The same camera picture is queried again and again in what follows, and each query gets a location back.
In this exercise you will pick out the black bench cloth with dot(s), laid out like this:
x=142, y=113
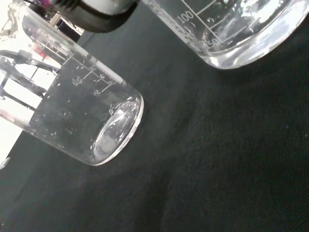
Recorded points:
x=205, y=149

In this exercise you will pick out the black tripod stand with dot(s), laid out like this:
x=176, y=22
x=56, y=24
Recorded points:
x=18, y=56

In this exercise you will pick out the small clear cloth clip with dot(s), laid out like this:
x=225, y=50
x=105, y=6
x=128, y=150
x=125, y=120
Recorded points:
x=4, y=163

